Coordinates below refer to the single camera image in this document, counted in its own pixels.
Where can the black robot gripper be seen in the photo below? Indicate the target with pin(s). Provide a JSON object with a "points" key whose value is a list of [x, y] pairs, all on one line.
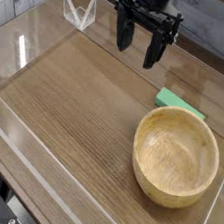
{"points": [[150, 14]]}

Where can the green rectangular block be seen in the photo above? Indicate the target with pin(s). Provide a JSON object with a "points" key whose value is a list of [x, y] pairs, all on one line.
{"points": [[167, 98]]}

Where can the wooden bowl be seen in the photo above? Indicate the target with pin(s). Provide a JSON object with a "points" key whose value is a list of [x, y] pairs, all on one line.
{"points": [[175, 156]]}

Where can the clear acrylic enclosure walls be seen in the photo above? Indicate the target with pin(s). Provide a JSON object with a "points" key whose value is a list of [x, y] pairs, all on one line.
{"points": [[70, 103]]}

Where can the clear acrylic corner bracket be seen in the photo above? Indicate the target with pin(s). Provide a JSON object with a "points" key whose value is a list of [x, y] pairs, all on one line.
{"points": [[79, 17]]}

